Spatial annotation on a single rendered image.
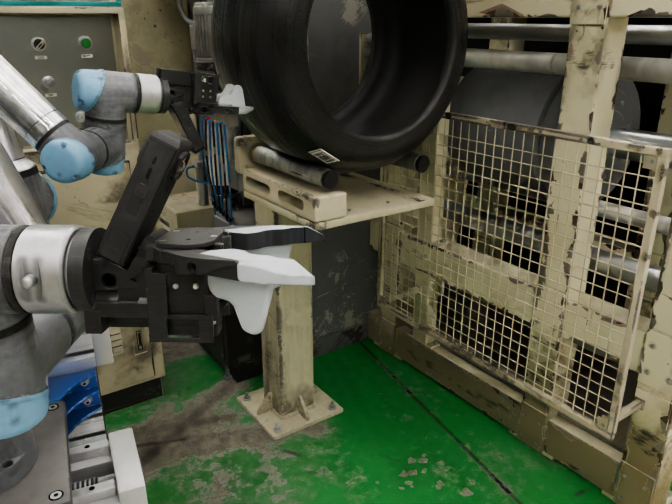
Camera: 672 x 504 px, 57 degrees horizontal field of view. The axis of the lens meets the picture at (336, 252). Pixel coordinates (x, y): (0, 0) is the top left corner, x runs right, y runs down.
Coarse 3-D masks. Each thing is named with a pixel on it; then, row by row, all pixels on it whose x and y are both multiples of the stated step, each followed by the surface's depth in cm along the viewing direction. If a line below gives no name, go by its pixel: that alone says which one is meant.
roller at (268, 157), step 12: (252, 156) 163; (264, 156) 158; (276, 156) 154; (288, 156) 151; (276, 168) 154; (288, 168) 148; (300, 168) 144; (312, 168) 141; (324, 168) 139; (312, 180) 141; (324, 180) 137; (336, 180) 139
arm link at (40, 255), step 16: (32, 240) 49; (48, 240) 49; (64, 240) 49; (16, 256) 48; (32, 256) 48; (48, 256) 48; (64, 256) 49; (16, 272) 48; (32, 272) 48; (48, 272) 48; (64, 272) 49; (16, 288) 48; (32, 288) 49; (48, 288) 48; (64, 288) 49; (32, 304) 49; (48, 304) 49; (64, 304) 49
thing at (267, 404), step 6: (318, 390) 215; (270, 396) 203; (300, 396) 201; (264, 402) 203; (270, 402) 204; (300, 402) 201; (258, 408) 203; (264, 408) 203; (270, 408) 205; (300, 408) 202; (258, 414) 203; (300, 414) 203; (306, 414) 200; (306, 420) 200
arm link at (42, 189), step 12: (0, 120) 117; (0, 132) 117; (12, 132) 120; (12, 144) 119; (12, 156) 120; (24, 156) 123; (24, 168) 120; (36, 168) 124; (24, 180) 120; (36, 180) 123; (48, 180) 129; (36, 192) 123; (48, 192) 127; (48, 204) 126; (48, 216) 128
